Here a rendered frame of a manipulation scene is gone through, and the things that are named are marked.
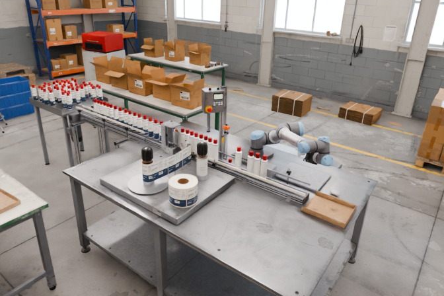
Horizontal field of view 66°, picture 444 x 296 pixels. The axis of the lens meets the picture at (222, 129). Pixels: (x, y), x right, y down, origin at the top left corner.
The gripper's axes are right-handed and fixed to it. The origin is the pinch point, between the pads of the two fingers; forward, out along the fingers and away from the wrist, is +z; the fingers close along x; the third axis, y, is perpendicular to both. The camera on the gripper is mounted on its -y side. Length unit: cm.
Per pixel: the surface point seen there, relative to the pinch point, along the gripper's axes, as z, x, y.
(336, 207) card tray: -23.0, 24.4, 32.3
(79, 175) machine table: 56, -154, 70
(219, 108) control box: 42, -63, -14
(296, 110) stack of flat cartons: 365, 160, -74
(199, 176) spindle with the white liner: 20, -67, 41
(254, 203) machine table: -6, -29, 46
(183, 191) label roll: -13, -83, 48
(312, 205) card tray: -17.6, 9.1, 35.9
